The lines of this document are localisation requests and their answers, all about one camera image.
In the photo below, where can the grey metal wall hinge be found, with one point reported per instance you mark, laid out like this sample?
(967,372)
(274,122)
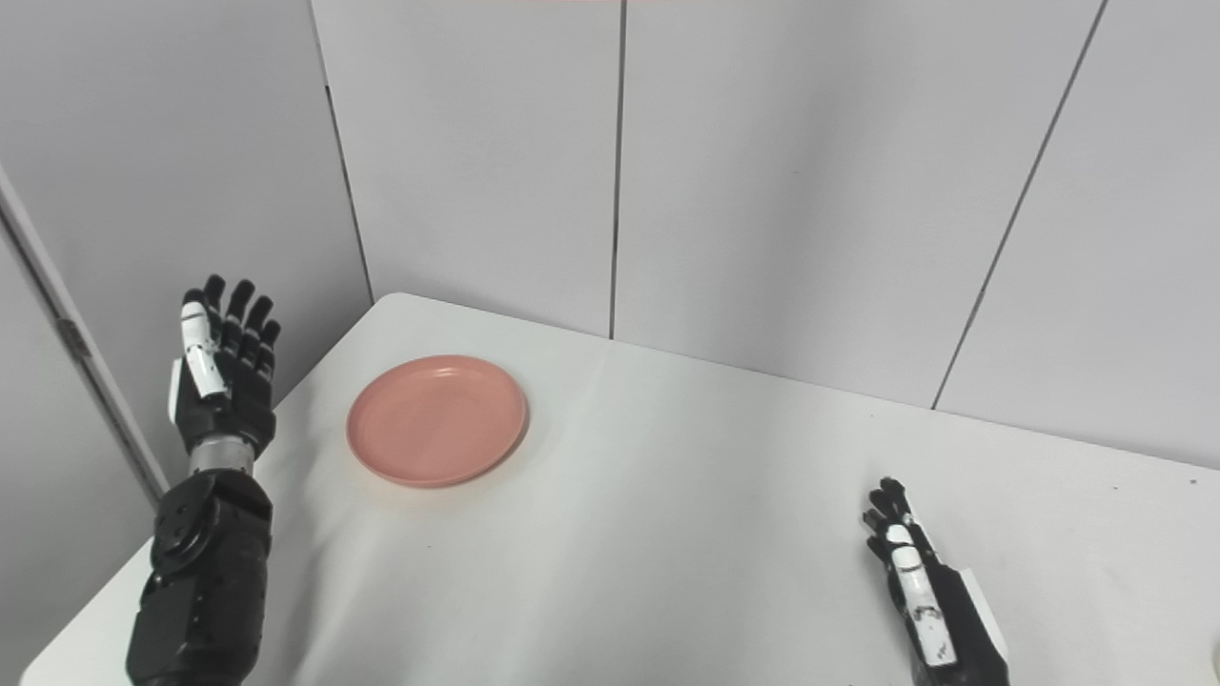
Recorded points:
(72,338)

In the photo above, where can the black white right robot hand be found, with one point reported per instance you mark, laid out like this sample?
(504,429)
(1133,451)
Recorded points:
(948,619)

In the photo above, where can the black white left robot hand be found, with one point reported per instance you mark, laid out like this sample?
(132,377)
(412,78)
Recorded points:
(233,391)

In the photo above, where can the pink round plate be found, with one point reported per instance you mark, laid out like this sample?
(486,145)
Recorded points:
(437,421)

